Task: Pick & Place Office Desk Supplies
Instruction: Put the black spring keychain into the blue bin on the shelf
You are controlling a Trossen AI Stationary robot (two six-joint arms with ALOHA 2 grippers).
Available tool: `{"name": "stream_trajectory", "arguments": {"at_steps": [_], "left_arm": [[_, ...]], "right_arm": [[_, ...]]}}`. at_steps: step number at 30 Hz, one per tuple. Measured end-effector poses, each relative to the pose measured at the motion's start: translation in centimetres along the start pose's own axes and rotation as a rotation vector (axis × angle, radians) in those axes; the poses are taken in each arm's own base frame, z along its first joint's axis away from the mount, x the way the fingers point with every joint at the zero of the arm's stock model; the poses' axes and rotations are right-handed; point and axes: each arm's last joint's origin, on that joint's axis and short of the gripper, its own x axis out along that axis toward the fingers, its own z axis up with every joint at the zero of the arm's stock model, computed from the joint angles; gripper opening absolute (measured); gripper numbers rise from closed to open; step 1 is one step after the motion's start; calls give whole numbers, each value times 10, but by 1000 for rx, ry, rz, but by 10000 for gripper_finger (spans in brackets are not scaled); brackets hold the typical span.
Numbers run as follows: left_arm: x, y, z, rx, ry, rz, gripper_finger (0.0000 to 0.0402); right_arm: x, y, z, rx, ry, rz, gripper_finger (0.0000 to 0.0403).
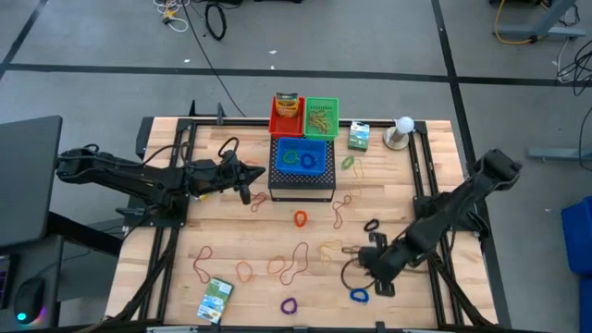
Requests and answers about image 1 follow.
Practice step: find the white bulb lamp wooden base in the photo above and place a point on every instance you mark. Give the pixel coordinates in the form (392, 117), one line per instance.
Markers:
(398, 134)

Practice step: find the green yellow crayon box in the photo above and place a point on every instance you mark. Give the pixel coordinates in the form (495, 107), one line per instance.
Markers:
(359, 135)
(215, 299)
(287, 105)

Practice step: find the green plastic basket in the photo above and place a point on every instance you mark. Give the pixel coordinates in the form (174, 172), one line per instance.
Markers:
(328, 104)

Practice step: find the red plastic basket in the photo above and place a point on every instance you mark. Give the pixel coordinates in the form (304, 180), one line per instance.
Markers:
(287, 127)

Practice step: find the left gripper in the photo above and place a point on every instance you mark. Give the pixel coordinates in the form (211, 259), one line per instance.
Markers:
(219, 176)

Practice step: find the blue storage bin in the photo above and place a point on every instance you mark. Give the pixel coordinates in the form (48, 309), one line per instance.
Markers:
(587, 305)
(578, 236)

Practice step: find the yellow rubber band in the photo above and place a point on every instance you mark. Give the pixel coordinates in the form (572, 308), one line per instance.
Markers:
(320, 247)
(356, 168)

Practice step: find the black computer mouse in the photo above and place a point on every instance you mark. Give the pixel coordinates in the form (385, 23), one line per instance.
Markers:
(28, 296)

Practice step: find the black perforated metal shelf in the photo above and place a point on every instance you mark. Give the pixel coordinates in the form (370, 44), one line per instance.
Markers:
(300, 181)

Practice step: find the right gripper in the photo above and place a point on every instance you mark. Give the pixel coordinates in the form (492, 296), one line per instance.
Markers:
(384, 266)

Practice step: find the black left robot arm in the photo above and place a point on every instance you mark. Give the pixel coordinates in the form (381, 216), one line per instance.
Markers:
(125, 173)

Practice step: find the black bracket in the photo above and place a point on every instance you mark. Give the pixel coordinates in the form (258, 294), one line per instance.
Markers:
(192, 110)
(220, 113)

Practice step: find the orange rubber band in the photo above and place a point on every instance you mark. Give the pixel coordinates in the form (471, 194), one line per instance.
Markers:
(267, 265)
(236, 272)
(253, 161)

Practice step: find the blue plastic basket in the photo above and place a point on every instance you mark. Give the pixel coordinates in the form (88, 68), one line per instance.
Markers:
(300, 143)

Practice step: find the black keyboard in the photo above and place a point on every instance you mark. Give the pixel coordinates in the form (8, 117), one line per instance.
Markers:
(3, 282)

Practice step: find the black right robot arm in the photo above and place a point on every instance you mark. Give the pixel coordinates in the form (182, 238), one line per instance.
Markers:
(462, 203)

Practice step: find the grey desk leg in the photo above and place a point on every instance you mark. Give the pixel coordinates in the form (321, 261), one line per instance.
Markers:
(546, 31)

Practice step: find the grey desk foot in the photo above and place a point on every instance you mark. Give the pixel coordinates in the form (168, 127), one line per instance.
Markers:
(555, 153)

